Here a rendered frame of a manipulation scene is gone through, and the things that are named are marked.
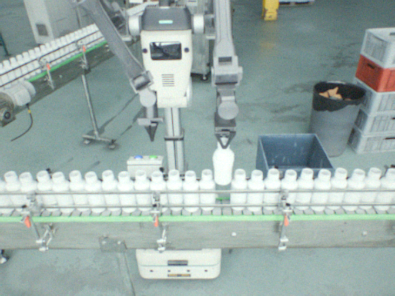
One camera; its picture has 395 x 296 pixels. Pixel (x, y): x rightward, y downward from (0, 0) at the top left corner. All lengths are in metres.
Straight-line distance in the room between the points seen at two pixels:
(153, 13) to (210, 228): 0.97
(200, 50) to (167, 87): 3.17
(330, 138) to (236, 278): 1.64
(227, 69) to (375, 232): 0.87
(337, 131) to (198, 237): 2.19
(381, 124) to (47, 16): 5.76
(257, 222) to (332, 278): 1.22
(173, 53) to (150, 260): 1.22
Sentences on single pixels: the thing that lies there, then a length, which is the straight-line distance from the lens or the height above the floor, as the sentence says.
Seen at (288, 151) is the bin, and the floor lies 0.84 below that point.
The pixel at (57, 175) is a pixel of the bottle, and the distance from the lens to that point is 1.28.
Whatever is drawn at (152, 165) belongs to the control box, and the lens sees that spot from 1.30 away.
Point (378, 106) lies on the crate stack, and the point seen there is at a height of 0.53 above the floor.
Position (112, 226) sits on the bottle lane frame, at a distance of 1.30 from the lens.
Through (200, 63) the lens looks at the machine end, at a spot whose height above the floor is 0.28.
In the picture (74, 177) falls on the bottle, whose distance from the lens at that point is 1.23.
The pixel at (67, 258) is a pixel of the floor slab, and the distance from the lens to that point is 2.55.
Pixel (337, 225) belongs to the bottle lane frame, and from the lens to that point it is 1.35.
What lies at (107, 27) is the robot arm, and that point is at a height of 1.62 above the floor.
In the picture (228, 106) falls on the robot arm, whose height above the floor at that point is 1.48.
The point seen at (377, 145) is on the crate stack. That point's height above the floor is 0.09.
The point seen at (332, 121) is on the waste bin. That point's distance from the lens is 3.16.
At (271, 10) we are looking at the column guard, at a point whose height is 0.22.
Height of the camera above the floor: 1.88
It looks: 34 degrees down
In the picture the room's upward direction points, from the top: 1 degrees counter-clockwise
